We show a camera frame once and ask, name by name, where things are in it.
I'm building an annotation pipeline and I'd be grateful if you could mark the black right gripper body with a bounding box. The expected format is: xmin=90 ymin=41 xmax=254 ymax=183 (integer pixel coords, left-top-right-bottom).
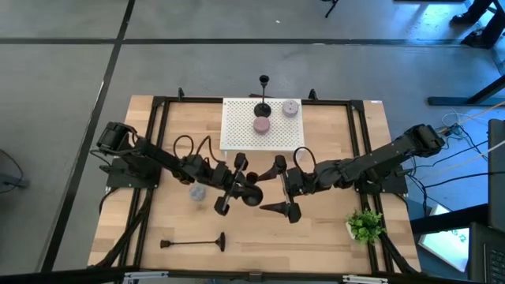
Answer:
xmin=282 ymin=165 xmax=328 ymax=206

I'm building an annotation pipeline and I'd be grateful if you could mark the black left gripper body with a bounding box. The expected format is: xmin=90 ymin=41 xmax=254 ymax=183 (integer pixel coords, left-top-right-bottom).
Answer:
xmin=215 ymin=162 xmax=241 ymax=198

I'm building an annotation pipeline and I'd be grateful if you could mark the tall black candlestick holder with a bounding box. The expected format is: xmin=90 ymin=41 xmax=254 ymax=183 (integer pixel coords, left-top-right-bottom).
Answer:
xmin=159 ymin=231 xmax=226 ymax=252

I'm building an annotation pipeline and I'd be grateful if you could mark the pink speckled candle tin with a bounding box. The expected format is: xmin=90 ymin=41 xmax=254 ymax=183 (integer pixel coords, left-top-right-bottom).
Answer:
xmin=252 ymin=116 xmax=271 ymax=135

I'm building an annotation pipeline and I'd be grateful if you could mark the medium black candlestick holder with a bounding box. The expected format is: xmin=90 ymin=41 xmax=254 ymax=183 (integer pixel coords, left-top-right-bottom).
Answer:
xmin=253 ymin=74 xmax=272 ymax=118

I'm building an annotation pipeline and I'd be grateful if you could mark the white perforated metal shelf riser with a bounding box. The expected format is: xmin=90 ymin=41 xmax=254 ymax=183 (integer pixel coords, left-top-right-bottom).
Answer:
xmin=219 ymin=97 xmax=306 ymax=163

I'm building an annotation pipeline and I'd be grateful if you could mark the green plant in white pot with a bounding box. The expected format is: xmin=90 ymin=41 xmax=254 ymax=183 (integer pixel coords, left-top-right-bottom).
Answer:
xmin=346 ymin=207 xmax=387 ymax=245

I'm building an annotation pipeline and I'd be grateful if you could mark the white tablet screen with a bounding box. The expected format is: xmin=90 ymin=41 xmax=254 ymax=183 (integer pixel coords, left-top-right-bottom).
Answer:
xmin=417 ymin=204 xmax=470 ymax=273

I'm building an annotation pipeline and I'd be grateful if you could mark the black desk leg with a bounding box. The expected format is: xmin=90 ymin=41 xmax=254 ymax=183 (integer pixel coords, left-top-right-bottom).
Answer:
xmin=428 ymin=74 xmax=505 ymax=107

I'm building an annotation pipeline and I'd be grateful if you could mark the black tripod leg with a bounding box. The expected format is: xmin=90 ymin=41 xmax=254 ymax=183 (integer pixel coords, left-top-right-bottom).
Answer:
xmin=320 ymin=0 xmax=340 ymax=19

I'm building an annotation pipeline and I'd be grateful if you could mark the black monitor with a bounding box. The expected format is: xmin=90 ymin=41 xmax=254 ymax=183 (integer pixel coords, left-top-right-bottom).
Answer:
xmin=487 ymin=118 xmax=505 ymax=234

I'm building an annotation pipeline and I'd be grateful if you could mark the dark laptop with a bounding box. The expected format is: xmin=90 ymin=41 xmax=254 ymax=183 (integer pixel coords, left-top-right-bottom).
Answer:
xmin=467 ymin=222 xmax=505 ymax=284

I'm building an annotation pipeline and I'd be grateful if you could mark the grey floor box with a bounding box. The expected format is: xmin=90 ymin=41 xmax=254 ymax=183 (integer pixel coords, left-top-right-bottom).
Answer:
xmin=0 ymin=173 xmax=32 ymax=190

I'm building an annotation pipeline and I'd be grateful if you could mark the person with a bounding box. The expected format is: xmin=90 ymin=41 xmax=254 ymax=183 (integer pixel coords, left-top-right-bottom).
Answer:
xmin=451 ymin=0 xmax=505 ymax=49

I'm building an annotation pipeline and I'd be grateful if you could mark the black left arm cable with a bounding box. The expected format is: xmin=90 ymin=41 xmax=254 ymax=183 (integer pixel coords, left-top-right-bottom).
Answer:
xmin=172 ymin=133 xmax=222 ymax=165

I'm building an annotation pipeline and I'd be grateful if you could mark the black aluminium table frame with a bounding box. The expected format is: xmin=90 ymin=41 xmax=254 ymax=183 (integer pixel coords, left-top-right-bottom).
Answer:
xmin=88 ymin=87 xmax=421 ymax=284

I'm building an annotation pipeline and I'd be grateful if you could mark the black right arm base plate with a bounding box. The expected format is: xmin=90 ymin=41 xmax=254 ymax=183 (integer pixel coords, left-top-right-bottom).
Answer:
xmin=353 ymin=173 xmax=410 ymax=195

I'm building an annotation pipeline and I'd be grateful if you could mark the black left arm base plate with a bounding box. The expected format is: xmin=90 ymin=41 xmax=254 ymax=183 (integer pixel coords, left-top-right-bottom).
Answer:
xmin=100 ymin=155 xmax=161 ymax=189

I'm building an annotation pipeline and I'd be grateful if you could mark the silver aluminium bracket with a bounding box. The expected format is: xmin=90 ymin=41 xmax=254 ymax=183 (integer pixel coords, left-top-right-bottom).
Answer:
xmin=342 ymin=275 xmax=390 ymax=284
xmin=122 ymin=271 xmax=170 ymax=283

